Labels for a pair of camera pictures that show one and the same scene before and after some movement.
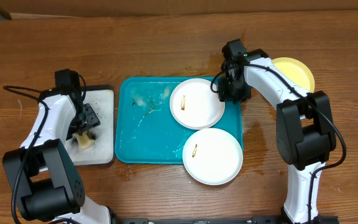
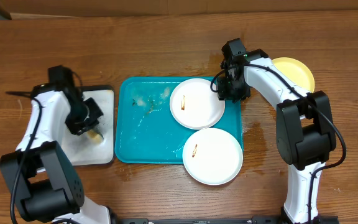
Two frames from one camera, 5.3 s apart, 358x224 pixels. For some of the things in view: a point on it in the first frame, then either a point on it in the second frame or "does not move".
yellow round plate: (296, 72) does not move
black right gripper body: (235, 90) does not move
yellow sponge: (84, 140) to (94, 137)
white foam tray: (100, 100) does not move
